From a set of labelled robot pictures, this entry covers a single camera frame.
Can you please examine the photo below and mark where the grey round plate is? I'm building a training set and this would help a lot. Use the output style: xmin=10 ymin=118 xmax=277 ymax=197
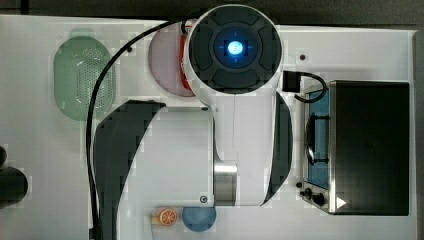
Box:
xmin=148 ymin=23 xmax=194 ymax=97

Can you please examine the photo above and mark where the green oval colander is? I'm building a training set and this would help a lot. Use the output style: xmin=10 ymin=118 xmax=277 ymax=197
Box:
xmin=53 ymin=28 xmax=111 ymax=121

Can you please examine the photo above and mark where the black toaster oven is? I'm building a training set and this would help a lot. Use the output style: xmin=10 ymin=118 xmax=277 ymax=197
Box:
xmin=299 ymin=80 xmax=410 ymax=216

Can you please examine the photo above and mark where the blue glass oven door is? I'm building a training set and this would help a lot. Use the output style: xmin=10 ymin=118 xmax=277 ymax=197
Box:
xmin=305 ymin=92 xmax=330 ymax=189

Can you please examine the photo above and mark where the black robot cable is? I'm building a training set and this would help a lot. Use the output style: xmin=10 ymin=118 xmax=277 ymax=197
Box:
xmin=85 ymin=16 xmax=188 ymax=240

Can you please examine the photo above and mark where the black connector with cable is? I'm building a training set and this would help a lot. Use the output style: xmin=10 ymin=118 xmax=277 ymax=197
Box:
xmin=282 ymin=70 xmax=327 ymax=104

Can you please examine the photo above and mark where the orange slice toy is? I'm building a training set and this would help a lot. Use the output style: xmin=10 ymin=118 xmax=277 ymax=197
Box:
xmin=151 ymin=208 xmax=178 ymax=227

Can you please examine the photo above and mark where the blue cup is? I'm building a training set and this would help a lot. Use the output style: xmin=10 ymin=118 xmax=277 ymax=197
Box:
xmin=182 ymin=207 xmax=217 ymax=232

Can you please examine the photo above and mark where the red ketchup bottle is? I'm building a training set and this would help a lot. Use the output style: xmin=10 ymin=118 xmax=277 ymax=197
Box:
xmin=179 ymin=34 xmax=191 ymax=91

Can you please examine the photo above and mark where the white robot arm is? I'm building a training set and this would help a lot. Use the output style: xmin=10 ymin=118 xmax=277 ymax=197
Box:
xmin=182 ymin=4 xmax=284 ymax=206

